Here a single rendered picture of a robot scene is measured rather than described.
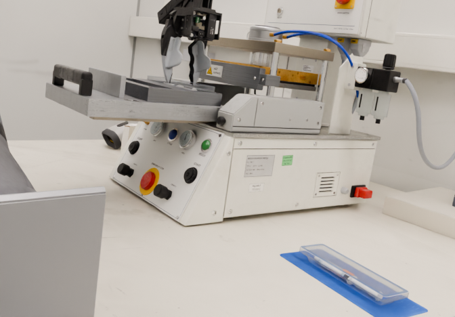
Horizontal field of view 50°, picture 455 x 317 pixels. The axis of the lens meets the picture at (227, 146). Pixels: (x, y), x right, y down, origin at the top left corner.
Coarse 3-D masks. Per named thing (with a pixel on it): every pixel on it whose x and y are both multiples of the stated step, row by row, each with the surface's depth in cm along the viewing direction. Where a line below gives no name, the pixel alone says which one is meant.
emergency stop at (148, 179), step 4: (148, 172) 103; (152, 172) 103; (144, 176) 104; (148, 176) 103; (152, 176) 102; (144, 180) 103; (148, 180) 102; (152, 180) 102; (144, 184) 103; (148, 184) 102; (152, 184) 102; (144, 188) 102; (148, 188) 102
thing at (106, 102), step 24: (96, 72) 95; (48, 96) 96; (72, 96) 86; (96, 96) 85; (120, 96) 87; (120, 120) 87; (144, 120) 89; (168, 120) 92; (192, 120) 93; (216, 120) 97
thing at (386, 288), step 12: (312, 252) 81; (324, 252) 82; (336, 252) 83; (336, 264) 78; (348, 264) 78; (360, 276) 74; (372, 276) 75; (372, 288) 71; (384, 288) 71; (396, 288) 72
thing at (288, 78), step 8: (256, 56) 114; (264, 56) 113; (240, 64) 108; (248, 64) 106; (256, 64) 114; (264, 64) 113; (280, 72) 105; (288, 72) 107; (296, 72) 108; (304, 72) 110; (280, 80) 106; (288, 80) 107; (296, 80) 109; (304, 80) 110; (312, 80) 112; (288, 88) 108; (296, 88) 109; (304, 88) 111; (312, 88) 112
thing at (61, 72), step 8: (56, 64) 93; (56, 72) 92; (64, 72) 89; (72, 72) 86; (80, 72) 83; (88, 72) 83; (56, 80) 94; (72, 80) 86; (80, 80) 83; (88, 80) 83; (80, 88) 83; (88, 88) 83
